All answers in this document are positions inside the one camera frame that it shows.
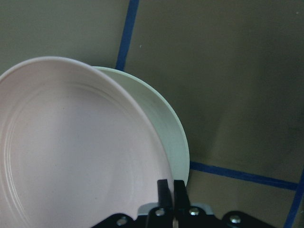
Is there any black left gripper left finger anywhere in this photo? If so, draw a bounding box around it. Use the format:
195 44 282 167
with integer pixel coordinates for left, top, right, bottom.
145 179 174 228

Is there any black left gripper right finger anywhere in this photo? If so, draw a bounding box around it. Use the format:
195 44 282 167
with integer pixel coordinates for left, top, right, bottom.
174 180 214 228

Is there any pink plate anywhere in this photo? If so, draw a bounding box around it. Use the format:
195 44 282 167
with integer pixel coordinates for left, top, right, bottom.
0 57 173 228

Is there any white plate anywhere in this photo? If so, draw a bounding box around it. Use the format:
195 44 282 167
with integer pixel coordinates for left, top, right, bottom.
95 66 190 184

